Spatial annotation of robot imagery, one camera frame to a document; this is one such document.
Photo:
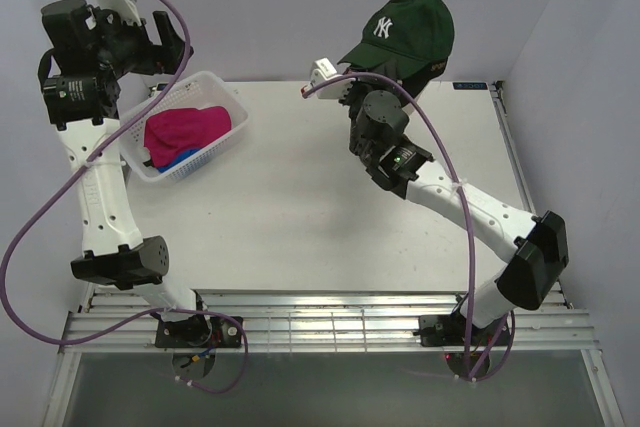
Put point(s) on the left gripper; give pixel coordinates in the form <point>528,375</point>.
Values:
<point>172,49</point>

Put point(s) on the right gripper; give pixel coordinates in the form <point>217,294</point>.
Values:
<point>359,85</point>

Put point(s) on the dark green NY cap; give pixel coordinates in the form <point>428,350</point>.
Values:
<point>414,32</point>

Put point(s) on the pink cap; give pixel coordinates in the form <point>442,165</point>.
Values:
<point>170,132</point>

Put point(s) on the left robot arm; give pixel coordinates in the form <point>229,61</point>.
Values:
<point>92,48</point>

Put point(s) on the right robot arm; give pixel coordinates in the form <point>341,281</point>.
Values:
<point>534,249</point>

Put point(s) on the white plastic basket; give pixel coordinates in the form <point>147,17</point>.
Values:
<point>200,90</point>

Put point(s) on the blue logo sticker right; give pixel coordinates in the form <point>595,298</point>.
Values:
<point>480,86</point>

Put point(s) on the blue cap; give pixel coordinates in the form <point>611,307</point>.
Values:
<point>177,160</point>

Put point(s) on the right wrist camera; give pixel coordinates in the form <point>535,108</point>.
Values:
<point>322,71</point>

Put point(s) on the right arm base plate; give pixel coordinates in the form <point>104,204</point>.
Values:
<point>450,330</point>

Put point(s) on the aluminium rail frame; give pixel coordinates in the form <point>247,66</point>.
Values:
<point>308,276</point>

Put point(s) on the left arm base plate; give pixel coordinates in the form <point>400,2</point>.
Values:
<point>199,331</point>

